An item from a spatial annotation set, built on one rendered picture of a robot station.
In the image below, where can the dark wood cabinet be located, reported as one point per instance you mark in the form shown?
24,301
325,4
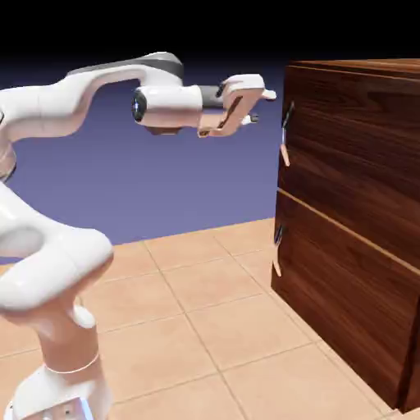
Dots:
361,295

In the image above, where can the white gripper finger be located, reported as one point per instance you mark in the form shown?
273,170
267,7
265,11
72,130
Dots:
269,94
250,119

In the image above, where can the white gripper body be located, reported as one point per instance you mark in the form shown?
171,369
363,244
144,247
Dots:
244,92

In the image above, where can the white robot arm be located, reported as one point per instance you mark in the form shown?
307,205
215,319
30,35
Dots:
167,101

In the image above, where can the dark wood cabinet door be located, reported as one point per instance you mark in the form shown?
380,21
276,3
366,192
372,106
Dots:
341,305
354,157

